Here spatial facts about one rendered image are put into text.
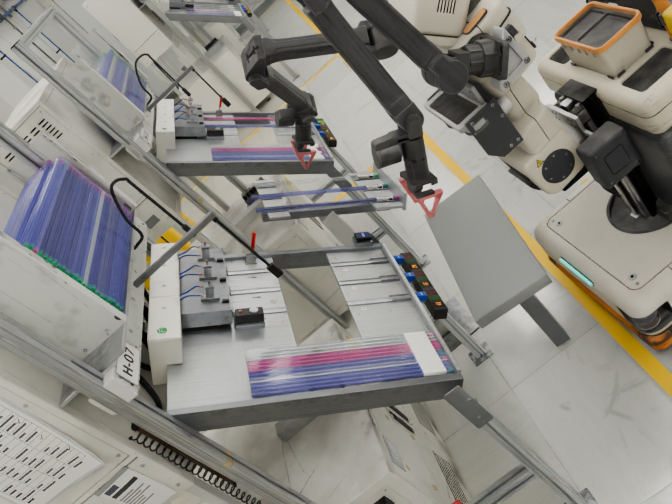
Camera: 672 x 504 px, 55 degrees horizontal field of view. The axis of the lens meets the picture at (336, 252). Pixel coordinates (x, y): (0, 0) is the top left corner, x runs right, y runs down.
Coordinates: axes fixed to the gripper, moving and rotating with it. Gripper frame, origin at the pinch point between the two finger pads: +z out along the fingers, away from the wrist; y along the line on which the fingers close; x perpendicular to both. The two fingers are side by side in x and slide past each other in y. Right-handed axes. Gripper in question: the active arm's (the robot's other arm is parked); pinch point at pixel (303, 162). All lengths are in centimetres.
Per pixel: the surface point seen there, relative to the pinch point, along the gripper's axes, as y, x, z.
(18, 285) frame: 94, -81, -14
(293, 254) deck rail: 38.4, -12.1, 16.8
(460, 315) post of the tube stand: 12, 66, 70
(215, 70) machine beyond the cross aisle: -391, 6, 53
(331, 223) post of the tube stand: 14.6, 7.1, 18.9
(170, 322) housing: 79, -52, 10
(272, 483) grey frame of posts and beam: 107, -32, 42
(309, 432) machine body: 74, -15, 60
